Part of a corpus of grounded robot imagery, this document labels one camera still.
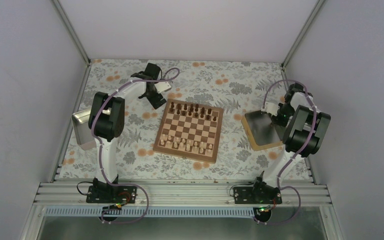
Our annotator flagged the wooden chessboard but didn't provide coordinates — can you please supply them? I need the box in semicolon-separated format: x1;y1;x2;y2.
153;99;224;164

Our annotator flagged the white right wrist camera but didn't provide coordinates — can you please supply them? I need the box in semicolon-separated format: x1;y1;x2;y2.
260;101;280;116

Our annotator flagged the metal tin under left arm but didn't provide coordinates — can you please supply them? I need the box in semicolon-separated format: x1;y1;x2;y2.
71;107;125;153

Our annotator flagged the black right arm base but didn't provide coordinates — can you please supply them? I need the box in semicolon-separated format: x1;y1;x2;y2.
233;185;283;205

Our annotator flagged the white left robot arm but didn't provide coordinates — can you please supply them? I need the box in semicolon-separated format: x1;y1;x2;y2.
88;63;180;203

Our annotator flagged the yellow metal tin box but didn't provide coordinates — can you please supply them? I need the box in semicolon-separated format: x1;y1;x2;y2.
241;110;283;151

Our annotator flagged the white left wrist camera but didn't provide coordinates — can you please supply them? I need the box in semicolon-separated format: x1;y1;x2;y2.
154;81;172;94

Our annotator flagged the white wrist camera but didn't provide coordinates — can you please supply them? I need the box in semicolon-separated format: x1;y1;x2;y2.
154;81;172;94
260;101;280;116

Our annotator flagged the aluminium rail frame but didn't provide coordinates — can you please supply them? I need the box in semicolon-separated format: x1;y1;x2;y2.
33;181;332;207

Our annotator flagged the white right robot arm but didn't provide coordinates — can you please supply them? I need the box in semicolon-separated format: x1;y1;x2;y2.
261;80;331;188

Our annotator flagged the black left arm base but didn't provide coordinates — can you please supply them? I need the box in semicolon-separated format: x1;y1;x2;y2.
85;184;137;204

